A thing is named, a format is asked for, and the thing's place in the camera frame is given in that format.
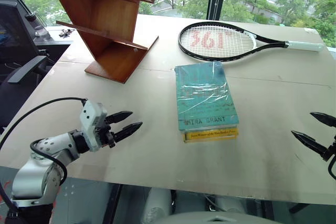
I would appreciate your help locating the black white tennis racket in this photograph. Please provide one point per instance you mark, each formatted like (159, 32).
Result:
(218, 43)

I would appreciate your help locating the grey rounded robot body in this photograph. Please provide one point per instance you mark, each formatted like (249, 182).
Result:
(218, 218)

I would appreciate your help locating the black table leg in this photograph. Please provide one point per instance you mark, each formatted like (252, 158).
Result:
(112, 203)

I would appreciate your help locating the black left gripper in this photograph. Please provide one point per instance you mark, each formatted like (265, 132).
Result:
(105, 133)

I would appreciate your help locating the yellow book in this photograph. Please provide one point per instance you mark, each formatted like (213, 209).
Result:
(210, 134)

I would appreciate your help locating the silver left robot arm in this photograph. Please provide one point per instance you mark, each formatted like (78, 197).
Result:
(39, 166)

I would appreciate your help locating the black side desk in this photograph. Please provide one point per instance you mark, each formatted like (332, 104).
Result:
(55, 44)

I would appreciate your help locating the small black star-shaped object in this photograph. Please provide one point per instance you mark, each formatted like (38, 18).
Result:
(65, 33)

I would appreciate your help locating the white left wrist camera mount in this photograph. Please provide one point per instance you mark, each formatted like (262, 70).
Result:
(90, 119)

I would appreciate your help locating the teal plastic-wrapped book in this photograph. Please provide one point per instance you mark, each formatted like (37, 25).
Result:
(204, 98)

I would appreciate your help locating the white cylinder under table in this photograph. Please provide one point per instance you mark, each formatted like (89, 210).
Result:
(231, 204)
(157, 205)

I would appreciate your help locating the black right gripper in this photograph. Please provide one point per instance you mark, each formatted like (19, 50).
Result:
(331, 149)

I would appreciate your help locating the black office chair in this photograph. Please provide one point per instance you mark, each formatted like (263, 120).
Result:
(15, 58)

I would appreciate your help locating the brown wooden bookshelf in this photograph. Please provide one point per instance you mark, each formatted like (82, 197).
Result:
(110, 30)

